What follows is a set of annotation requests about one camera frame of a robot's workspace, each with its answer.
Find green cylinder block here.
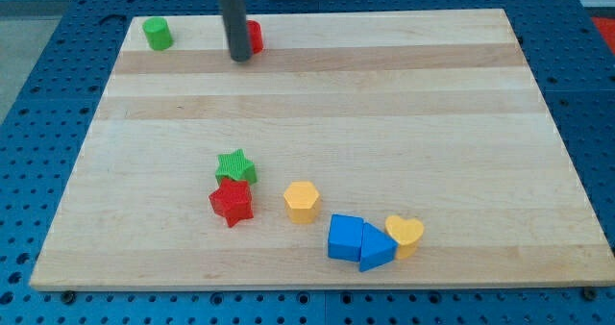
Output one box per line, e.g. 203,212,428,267
142,16,174,51

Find green star block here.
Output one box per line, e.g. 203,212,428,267
215,149,258,185

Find blue triangle block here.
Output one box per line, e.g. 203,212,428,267
358,223,398,272

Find yellow hexagon block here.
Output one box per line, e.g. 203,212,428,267
283,181,321,224

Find red cylinder block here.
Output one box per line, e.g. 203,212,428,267
247,20,264,54

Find red star block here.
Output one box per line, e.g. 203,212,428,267
209,178,254,228

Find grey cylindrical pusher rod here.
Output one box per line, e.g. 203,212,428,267
218,0,253,63

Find light wooden board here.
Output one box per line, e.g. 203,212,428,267
30,9,614,291

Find blue cube block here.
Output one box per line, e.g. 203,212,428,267
327,213,364,262

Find yellow heart block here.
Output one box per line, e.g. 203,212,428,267
384,215,425,260

